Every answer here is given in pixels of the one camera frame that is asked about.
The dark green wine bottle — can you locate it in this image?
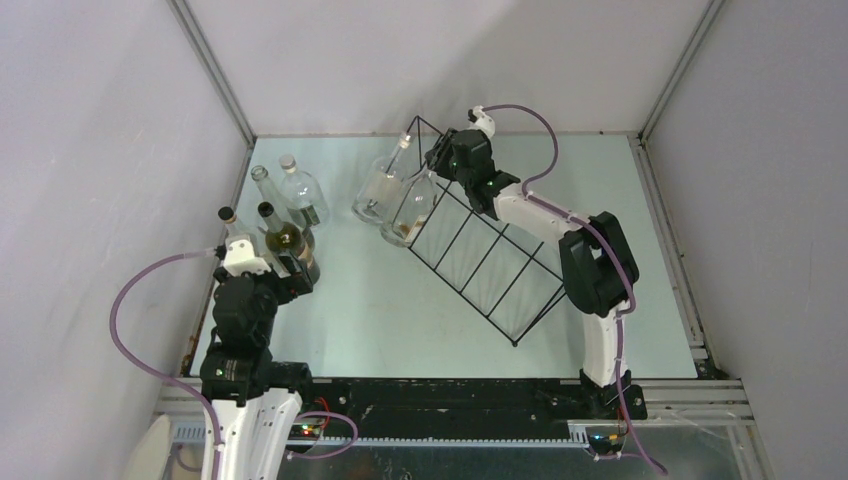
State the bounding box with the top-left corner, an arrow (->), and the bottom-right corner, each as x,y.
257,201 -> 321,284

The clear bottle cork stopper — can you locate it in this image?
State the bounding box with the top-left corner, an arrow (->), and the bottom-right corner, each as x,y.
380,166 -> 438,248

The clear bottle white frosted label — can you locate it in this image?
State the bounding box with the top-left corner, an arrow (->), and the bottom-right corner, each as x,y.
351,133 -> 412,225

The clear bottle brown cork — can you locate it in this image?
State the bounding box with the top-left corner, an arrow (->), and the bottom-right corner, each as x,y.
218,206 -> 259,255

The tall clear champagne label bottle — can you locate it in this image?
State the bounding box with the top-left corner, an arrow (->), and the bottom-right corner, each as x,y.
250,165 -> 293,223

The short clear bottle white cap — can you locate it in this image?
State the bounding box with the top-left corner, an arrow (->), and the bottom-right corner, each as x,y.
278,154 -> 329,228

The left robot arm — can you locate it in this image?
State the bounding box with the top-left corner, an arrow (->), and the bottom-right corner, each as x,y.
199,258 -> 316,479

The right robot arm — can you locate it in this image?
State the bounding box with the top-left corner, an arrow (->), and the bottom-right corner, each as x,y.
424,129 -> 639,422

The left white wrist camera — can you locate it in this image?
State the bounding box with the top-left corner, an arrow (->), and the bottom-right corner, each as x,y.
215,234 -> 272,277

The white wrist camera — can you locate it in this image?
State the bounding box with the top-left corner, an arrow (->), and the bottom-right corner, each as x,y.
215,234 -> 272,277
467,105 -> 496,139

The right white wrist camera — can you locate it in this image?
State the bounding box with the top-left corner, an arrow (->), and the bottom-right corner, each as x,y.
467,105 -> 496,139

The black wire wine rack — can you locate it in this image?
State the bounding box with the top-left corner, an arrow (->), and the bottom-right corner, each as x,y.
405,115 -> 568,348

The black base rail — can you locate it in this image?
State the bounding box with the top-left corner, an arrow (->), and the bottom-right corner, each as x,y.
152,360 -> 757,465

